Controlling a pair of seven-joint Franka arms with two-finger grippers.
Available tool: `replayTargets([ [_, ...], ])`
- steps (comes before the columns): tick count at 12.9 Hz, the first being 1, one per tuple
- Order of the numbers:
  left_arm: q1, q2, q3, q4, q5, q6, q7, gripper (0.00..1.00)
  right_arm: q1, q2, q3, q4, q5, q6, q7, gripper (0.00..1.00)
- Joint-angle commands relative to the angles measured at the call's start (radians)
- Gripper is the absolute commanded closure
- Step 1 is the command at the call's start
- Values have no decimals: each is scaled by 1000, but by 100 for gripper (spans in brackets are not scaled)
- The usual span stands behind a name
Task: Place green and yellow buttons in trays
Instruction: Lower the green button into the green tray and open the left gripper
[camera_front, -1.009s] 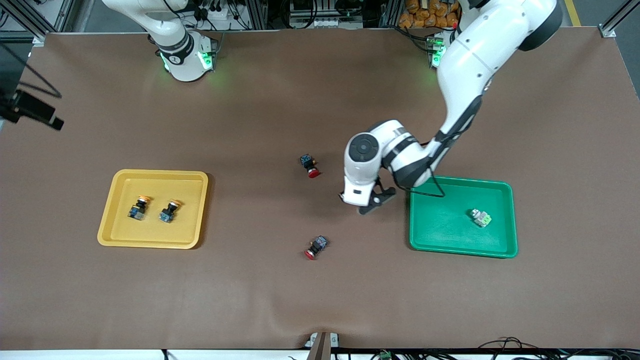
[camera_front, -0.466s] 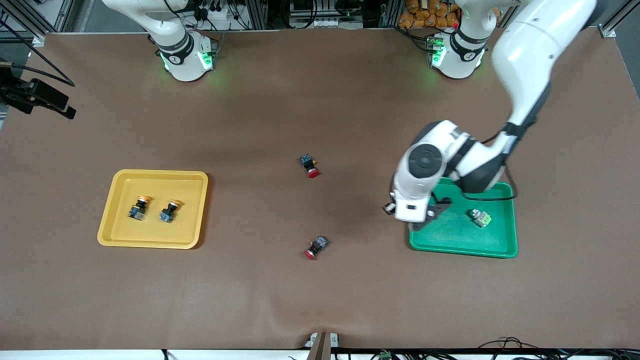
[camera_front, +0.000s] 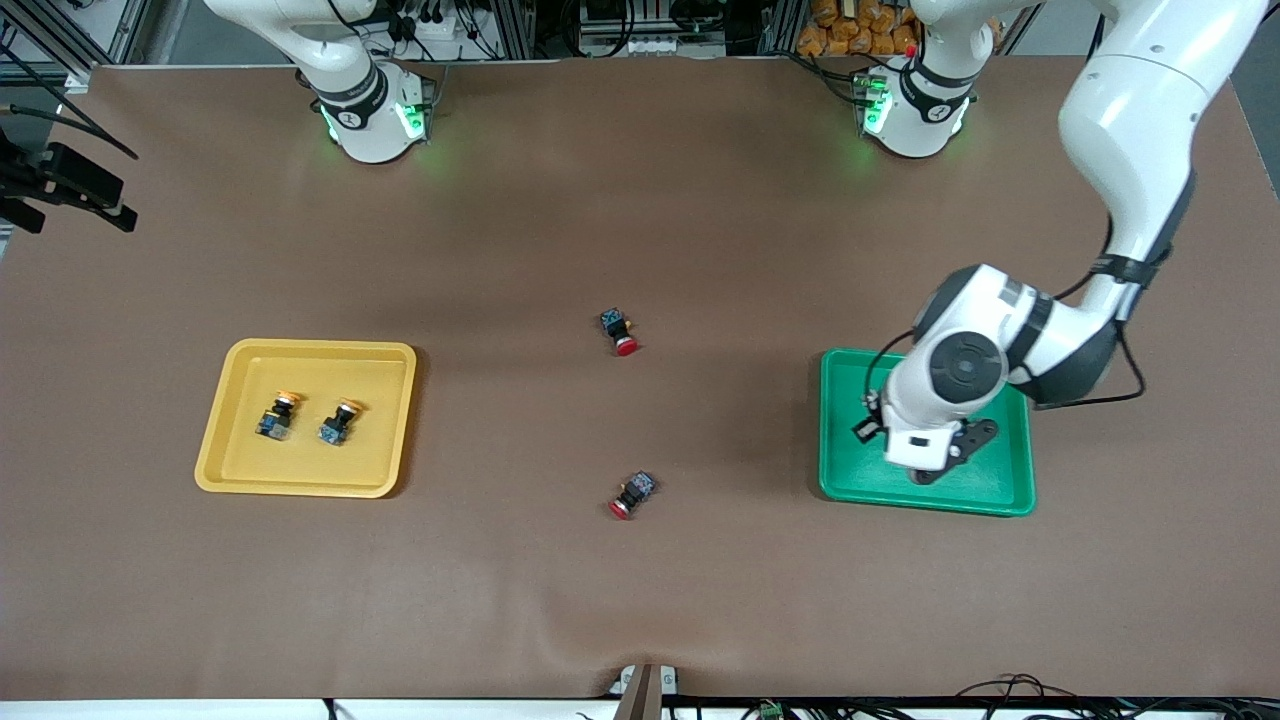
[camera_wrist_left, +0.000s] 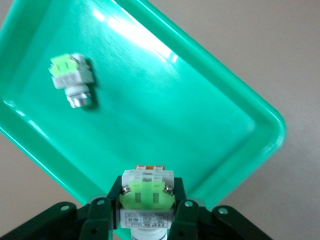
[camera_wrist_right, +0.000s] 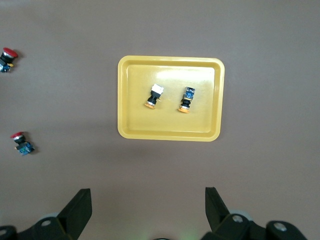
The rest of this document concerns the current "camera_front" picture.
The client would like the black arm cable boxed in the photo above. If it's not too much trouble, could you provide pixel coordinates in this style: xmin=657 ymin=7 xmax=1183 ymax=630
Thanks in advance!
xmin=865 ymin=215 xmax=1166 ymax=411
xmin=0 ymin=20 xmax=139 ymax=161

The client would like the black silver control device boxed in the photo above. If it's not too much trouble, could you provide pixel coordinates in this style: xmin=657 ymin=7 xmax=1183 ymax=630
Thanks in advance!
xmin=578 ymin=0 xmax=729 ymax=58

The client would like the yellow plastic tray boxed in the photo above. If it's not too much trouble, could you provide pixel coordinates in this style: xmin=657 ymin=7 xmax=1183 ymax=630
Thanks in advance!
xmin=194 ymin=338 xmax=418 ymax=499

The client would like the white power strip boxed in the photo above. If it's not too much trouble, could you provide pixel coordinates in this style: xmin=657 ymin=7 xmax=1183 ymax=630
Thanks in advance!
xmin=385 ymin=0 xmax=481 ymax=59

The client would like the yellow push button switch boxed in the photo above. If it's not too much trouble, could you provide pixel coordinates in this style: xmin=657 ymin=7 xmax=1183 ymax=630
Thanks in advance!
xmin=317 ymin=398 xmax=368 ymax=447
xmin=254 ymin=389 xmax=304 ymax=442

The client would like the orange mesh bag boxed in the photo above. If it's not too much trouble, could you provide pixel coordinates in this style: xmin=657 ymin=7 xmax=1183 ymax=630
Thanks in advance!
xmin=797 ymin=0 xmax=919 ymax=58

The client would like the green plastic tray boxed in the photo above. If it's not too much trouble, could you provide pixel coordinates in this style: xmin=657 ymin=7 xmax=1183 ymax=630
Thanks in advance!
xmin=818 ymin=347 xmax=1037 ymax=518

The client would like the aluminium frame profile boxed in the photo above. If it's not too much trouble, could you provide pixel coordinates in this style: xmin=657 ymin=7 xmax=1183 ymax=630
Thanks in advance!
xmin=0 ymin=0 xmax=151 ymax=93

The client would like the red push button switch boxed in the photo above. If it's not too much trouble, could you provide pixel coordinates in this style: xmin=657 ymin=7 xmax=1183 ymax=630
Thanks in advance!
xmin=600 ymin=308 xmax=642 ymax=358
xmin=607 ymin=471 xmax=658 ymax=521

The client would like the black cable bundle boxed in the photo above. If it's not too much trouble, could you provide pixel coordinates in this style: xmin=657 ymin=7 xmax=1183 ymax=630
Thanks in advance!
xmin=940 ymin=675 xmax=1280 ymax=720

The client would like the brown table mat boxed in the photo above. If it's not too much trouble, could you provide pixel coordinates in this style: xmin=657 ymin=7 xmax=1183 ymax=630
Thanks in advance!
xmin=0 ymin=55 xmax=1280 ymax=701

